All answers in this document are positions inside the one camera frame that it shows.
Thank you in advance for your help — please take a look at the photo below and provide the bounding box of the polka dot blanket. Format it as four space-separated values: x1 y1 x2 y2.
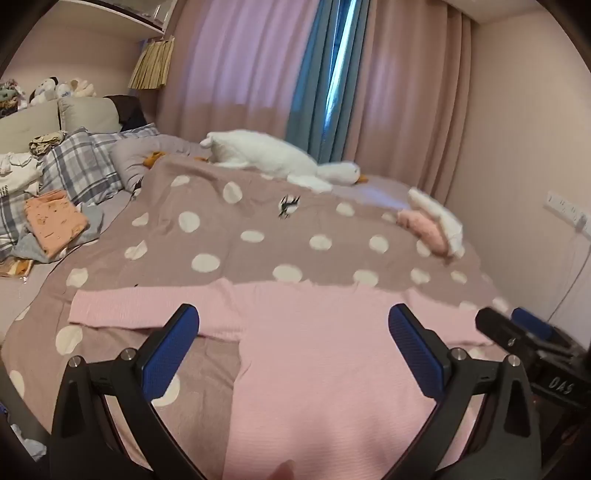
0 154 513 464

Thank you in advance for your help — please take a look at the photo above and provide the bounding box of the crumpled patterned garment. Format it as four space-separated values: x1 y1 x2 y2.
28 130 68 158

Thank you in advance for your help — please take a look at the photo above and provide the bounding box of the white power cable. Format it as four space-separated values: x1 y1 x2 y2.
547 228 591 324

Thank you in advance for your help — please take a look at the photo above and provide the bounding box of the straw fringe hanging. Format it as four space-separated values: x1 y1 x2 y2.
128 37 177 91

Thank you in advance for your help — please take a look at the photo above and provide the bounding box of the folded orange garment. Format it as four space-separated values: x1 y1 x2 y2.
24 190 90 258

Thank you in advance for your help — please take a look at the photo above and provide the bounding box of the pink knit sweater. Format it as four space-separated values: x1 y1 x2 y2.
68 277 513 480

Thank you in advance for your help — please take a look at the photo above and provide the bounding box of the white goose plush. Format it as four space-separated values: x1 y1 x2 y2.
199 130 370 193

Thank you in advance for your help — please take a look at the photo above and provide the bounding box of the white printed garment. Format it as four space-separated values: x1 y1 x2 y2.
0 152 43 197

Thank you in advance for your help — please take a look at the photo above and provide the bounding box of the white wall shelf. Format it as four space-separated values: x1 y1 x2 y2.
76 0 182 41

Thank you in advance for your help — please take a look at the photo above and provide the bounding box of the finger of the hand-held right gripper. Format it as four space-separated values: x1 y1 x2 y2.
475 307 539 354
511 307 556 341

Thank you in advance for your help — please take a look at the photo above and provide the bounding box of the white power strip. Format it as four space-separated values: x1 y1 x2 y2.
544 190 591 234

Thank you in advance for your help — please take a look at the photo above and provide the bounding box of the plaid pillow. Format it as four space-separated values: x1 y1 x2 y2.
0 122 160 259

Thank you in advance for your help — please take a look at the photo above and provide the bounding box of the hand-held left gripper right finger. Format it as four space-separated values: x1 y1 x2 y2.
388 303 542 480

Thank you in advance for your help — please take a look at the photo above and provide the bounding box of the folded pink garment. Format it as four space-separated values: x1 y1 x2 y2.
397 209 451 256

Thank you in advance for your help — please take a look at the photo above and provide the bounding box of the dark garment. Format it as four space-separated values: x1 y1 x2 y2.
104 95 149 133

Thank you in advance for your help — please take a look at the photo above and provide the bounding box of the blue curtain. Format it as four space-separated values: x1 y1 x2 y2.
284 0 371 163

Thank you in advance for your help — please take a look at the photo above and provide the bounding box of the grey garment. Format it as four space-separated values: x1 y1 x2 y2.
11 203 110 265

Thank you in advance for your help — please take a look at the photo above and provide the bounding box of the group of plush toys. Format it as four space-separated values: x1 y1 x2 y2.
0 76 99 110

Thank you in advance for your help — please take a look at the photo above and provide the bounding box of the beige headboard cushion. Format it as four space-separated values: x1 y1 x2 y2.
58 96 123 136
0 99 64 156

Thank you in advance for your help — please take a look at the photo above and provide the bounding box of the pink curtain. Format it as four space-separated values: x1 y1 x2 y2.
344 0 485 208
154 0 320 154

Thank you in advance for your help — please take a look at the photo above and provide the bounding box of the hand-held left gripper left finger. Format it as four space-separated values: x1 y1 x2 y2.
48 304 206 480

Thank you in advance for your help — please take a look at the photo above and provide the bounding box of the grey pillow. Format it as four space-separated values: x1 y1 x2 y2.
111 136 209 193

